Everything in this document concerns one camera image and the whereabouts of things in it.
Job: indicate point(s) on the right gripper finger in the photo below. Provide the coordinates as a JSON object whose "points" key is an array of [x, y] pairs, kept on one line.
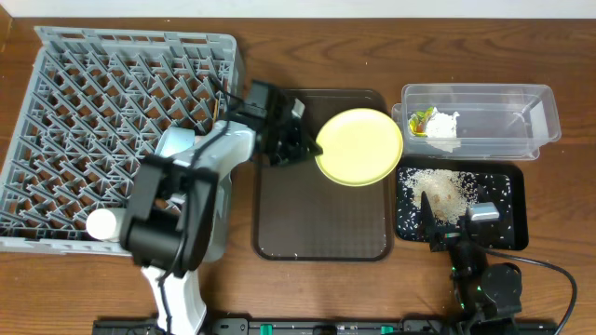
{"points": [[482, 194], [428, 227]]}

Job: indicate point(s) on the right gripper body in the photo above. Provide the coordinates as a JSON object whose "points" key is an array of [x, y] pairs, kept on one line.
{"points": [[449, 237]]}

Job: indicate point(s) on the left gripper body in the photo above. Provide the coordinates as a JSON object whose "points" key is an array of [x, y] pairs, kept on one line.
{"points": [[289, 138]]}

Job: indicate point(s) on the rice grains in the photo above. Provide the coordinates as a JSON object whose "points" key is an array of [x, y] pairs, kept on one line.
{"points": [[442, 195]]}

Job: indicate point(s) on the yellow round plate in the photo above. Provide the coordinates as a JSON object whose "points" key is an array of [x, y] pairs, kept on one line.
{"points": [[359, 146]]}

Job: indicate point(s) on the white paper napkin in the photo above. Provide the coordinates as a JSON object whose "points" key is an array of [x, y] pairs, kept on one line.
{"points": [[441, 131]]}

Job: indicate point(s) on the green snack wrapper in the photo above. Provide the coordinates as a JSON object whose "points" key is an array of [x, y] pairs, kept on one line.
{"points": [[418, 121]]}

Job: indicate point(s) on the light blue bowl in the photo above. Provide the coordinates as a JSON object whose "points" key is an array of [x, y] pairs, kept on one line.
{"points": [[175, 140]]}

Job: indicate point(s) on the white cup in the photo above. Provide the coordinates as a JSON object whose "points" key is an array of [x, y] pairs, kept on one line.
{"points": [[105, 223]]}

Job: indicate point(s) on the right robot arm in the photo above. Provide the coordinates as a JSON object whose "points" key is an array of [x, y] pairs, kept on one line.
{"points": [[487, 293]]}

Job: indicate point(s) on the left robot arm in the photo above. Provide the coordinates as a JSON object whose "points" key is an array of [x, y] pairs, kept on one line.
{"points": [[178, 201]]}

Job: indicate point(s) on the black waste tray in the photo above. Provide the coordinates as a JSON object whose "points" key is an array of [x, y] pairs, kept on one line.
{"points": [[517, 182]]}

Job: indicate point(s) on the clear plastic waste bin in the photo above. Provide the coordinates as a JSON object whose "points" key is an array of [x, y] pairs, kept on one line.
{"points": [[496, 122]]}

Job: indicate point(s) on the dark brown serving tray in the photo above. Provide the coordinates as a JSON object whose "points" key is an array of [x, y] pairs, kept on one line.
{"points": [[301, 215]]}

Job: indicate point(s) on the grey plastic dish rack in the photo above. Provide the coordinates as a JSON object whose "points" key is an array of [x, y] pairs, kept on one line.
{"points": [[97, 102]]}

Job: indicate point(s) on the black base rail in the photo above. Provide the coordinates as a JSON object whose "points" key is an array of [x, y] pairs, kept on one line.
{"points": [[242, 326]]}

